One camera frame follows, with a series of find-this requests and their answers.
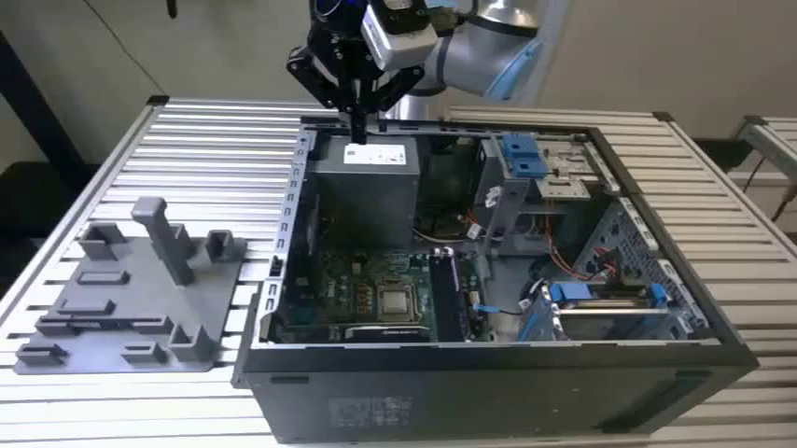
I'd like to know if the aluminium side table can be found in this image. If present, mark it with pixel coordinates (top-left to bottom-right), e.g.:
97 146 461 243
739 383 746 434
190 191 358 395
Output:
724 114 797 188

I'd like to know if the black PC case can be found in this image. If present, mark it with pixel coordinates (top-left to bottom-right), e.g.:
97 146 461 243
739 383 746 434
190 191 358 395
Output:
229 115 762 444

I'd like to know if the grey perforated disk bay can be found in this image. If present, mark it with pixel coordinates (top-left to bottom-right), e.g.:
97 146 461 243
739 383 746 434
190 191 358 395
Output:
519 195 712 344

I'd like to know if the black box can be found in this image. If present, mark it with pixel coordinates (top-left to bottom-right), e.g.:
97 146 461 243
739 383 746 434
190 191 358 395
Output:
688 137 758 175

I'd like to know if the hard disk blue carrier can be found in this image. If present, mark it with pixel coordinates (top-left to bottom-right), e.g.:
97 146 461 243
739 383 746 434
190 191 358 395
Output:
544 279 676 342

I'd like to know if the orange SATA wire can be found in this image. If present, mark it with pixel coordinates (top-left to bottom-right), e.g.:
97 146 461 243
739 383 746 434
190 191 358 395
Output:
539 212 619 281

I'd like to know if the blue RAM stick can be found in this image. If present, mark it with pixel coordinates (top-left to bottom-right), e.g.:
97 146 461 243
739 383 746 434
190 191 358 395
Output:
39 316 174 332

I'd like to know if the thin black wall wire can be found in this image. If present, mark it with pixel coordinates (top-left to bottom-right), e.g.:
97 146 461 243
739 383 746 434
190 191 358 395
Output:
82 0 165 98

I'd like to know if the black graphics card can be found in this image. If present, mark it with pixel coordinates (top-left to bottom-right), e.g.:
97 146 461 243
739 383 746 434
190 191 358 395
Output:
341 324 435 345

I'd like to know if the power supply wire bundle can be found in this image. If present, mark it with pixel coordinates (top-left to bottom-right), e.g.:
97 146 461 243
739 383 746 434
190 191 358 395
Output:
412 208 484 244

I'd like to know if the silver CPU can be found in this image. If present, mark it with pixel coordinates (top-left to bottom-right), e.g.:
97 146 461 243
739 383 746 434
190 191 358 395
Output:
380 289 416 319

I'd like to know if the black wire blue plug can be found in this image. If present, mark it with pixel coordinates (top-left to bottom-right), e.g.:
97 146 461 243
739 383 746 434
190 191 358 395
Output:
472 302 529 319

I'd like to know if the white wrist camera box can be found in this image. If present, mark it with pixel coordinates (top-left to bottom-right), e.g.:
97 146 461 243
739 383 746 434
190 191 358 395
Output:
358 0 437 72

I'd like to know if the grey metal drive cage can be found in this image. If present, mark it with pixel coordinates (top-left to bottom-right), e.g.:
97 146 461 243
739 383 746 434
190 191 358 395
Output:
472 132 620 257

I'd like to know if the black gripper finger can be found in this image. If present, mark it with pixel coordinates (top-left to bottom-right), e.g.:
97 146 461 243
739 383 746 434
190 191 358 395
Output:
361 66 427 144
286 44 362 144

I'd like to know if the green motherboard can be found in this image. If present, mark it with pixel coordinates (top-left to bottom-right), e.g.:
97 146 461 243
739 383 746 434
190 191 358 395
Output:
272 246 496 345

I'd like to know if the grey power supply unit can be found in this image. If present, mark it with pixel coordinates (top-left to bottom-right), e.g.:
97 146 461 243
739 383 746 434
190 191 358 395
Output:
306 134 423 249

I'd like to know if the metal socket cover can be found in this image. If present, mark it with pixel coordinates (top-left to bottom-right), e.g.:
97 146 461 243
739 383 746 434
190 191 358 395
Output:
370 277 423 327

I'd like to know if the grey parts rack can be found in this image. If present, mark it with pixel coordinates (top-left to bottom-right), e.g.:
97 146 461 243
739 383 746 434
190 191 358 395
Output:
11 195 249 375

